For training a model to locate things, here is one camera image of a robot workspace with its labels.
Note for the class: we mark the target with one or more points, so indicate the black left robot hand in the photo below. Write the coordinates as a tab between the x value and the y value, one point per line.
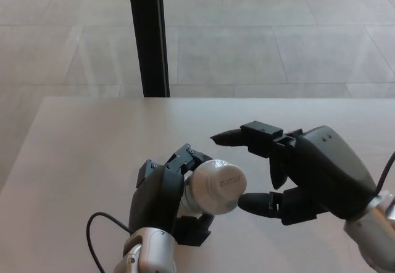
154	199

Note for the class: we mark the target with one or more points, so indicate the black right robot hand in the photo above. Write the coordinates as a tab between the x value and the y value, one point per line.
327	171

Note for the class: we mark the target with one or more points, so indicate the clear plastic bottle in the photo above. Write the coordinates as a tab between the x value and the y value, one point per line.
200	189

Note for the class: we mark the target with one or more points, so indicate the white screw bottle cap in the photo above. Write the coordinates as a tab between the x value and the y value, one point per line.
230	182

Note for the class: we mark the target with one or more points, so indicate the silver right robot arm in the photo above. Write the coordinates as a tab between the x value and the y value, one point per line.
373	233

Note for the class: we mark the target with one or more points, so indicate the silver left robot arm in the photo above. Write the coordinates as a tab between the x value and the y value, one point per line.
151	251

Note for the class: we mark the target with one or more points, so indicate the black vertical pillar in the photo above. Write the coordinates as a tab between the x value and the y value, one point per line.
148	35

